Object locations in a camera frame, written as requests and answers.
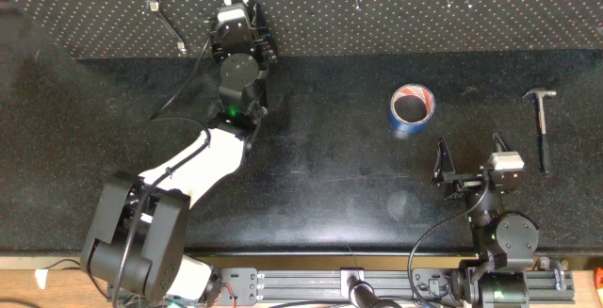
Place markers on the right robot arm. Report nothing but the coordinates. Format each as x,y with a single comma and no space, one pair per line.
516,239

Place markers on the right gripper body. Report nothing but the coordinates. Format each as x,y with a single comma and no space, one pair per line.
466,183

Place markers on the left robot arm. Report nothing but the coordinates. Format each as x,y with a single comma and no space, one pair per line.
212,157

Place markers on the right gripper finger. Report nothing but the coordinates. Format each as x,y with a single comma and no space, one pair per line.
499,145
443,164

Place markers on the roll of blue tape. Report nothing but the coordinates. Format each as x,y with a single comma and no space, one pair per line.
400,122

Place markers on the white paper scrap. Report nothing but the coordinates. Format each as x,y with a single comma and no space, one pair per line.
41,278

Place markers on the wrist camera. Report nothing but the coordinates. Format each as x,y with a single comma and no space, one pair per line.
233,15
505,160

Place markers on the black pegboard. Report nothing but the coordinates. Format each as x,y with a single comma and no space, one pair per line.
306,25

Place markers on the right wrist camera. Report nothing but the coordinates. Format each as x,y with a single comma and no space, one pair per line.
505,160

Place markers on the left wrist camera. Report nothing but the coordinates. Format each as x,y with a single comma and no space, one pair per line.
233,15

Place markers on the red object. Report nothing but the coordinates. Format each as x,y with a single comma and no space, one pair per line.
599,280

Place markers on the wrench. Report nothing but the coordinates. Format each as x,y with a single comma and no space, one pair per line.
166,24

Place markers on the hammer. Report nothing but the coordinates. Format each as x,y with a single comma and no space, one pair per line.
542,129

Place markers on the mounting rail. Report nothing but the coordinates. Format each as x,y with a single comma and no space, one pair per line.
301,284

